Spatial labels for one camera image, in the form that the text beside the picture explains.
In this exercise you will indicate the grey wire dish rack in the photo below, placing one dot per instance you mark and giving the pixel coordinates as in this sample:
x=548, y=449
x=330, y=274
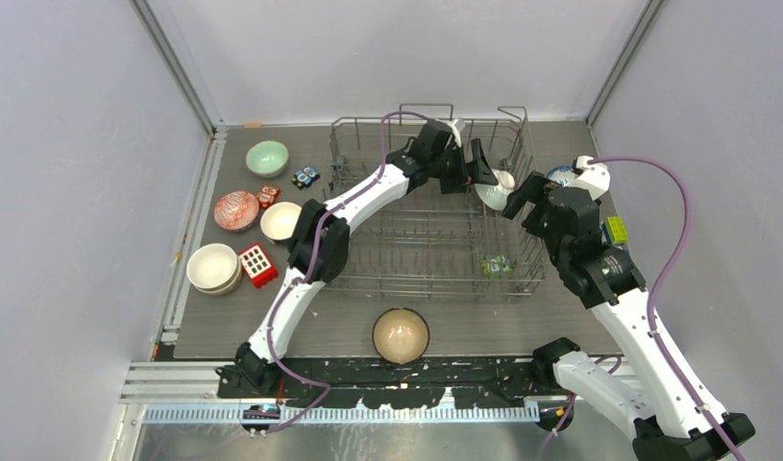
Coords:
x=426, y=245

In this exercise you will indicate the red toy block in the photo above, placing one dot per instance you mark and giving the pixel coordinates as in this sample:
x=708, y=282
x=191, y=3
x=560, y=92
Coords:
x=257, y=266

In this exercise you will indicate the pale green celadon bowl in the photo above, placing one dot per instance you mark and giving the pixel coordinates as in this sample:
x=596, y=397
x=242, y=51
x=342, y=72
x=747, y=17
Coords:
x=267, y=159

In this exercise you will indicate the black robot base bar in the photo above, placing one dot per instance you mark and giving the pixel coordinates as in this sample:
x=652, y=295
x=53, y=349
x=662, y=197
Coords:
x=467, y=384

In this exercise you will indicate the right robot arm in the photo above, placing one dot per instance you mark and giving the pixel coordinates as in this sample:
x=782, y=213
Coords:
x=674, y=416

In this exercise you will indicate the teal and white bowl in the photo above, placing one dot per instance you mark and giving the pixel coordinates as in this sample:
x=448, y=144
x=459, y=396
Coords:
x=279, y=221

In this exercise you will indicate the light green striped bowl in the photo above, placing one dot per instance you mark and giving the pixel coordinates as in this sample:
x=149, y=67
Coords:
x=495, y=196

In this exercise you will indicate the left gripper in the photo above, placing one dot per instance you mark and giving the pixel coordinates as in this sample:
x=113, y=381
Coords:
x=477, y=171

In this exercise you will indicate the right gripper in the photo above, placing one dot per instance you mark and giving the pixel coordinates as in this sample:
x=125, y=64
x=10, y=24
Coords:
x=531, y=189

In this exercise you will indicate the red owl toy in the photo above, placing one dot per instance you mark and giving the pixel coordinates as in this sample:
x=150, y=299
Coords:
x=267, y=196

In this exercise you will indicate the green owl toy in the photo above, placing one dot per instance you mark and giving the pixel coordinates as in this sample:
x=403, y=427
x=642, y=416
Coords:
x=496, y=266

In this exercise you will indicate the green blue toy car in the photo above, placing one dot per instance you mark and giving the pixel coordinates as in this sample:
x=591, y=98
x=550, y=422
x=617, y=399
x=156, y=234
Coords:
x=614, y=231

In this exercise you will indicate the dark teal painted bowl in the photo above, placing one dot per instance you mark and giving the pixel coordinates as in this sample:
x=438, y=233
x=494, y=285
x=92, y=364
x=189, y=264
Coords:
x=400, y=335

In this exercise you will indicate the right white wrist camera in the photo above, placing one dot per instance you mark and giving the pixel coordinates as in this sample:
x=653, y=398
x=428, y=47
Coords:
x=592, y=176

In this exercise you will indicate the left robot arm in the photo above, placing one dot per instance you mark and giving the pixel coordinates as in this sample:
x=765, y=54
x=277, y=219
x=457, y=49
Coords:
x=319, y=245

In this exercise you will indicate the beige bowl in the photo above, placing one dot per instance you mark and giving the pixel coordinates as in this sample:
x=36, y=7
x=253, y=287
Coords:
x=233, y=283
x=212, y=266

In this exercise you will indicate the blue floral white bowl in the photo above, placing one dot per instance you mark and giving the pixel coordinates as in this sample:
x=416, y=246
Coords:
x=563, y=174

